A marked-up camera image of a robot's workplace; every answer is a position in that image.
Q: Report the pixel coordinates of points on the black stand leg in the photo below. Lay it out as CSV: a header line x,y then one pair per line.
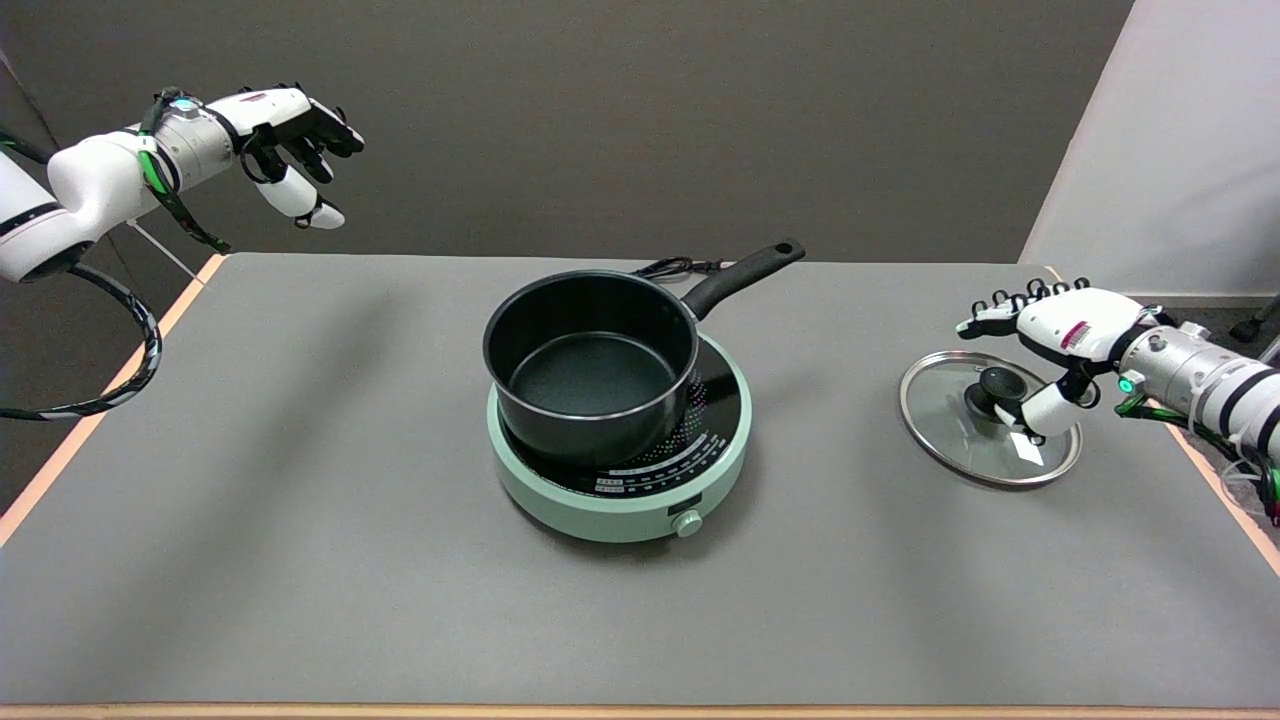
x,y
1252,325

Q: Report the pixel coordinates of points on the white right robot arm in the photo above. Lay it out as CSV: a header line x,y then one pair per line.
x,y
1200,375

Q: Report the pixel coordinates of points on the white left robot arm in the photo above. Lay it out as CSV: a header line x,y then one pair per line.
x,y
90,180

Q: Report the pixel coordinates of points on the glass pot lid black knob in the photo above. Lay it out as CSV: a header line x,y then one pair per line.
x,y
940,420

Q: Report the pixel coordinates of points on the mint green induction cooker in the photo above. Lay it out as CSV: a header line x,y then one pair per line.
x,y
600,510

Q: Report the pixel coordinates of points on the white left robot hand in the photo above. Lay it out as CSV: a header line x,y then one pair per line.
x,y
270,108

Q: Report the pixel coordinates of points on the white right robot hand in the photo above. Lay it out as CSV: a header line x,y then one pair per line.
x,y
1075,320

